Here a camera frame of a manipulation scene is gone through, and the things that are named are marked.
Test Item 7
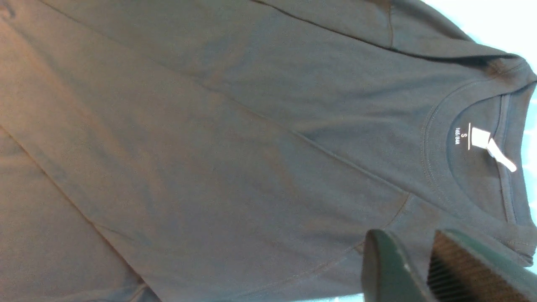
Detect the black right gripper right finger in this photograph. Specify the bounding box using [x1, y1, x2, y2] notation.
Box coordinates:
[427, 229, 537, 302]

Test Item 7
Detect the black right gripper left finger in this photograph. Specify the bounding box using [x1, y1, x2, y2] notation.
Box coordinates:
[361, 229, 437, 302]

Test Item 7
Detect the gray long sleeve shirt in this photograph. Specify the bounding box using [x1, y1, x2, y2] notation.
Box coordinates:
[1, 0, 536, 302]

